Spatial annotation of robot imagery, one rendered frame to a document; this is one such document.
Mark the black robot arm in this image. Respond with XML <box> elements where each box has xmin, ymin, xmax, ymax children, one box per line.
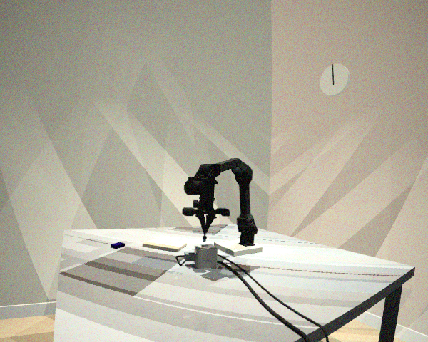
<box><xmin>184</xmin><ymin>158</ymin><xmax>258</xmax><ymax>247</ymax></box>

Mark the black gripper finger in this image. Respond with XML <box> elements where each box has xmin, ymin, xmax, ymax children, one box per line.
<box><xmin>205</xmin><ymin>215</ymin><xmax>217</xmax><ymax>233</ymax></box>
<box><xmin>195</xmin><ymin>214</ymin><xmax>205</xmax><ymax>233</ymax></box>

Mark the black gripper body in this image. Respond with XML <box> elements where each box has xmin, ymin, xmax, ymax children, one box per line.
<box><xmin>182</xmin><ymin>195</ymin><xmax>230</xmax><ymax>217</ymax></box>

